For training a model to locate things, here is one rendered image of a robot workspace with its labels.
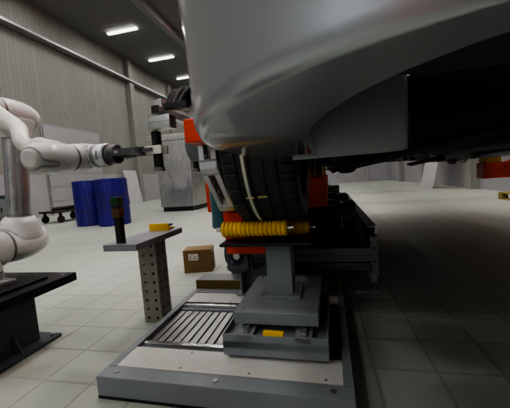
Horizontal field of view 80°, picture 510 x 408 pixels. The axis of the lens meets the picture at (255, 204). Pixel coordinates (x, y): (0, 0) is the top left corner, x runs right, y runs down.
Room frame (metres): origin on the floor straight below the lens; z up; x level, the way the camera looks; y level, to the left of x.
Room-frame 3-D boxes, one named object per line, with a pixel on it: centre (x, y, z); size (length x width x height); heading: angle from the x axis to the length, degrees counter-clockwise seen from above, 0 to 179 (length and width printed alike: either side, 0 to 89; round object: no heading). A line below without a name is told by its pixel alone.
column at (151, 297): (1.56, 0.55, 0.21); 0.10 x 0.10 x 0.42; 76
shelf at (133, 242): (1.53, 0.56, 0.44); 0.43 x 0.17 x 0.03; 166
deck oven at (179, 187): (8.55, 1.92, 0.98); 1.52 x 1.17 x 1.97; 166
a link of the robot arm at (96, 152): (1.20, 0.57, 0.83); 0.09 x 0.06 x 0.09; 166
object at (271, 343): (1.22, -0.09, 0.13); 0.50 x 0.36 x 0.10; 166
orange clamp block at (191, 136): (0.95, 0.15, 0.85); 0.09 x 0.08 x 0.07; 166
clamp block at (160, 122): (1.14, 0.32, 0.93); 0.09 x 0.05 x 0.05; 76
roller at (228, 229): (1.12, 0.01, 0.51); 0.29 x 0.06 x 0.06; 76
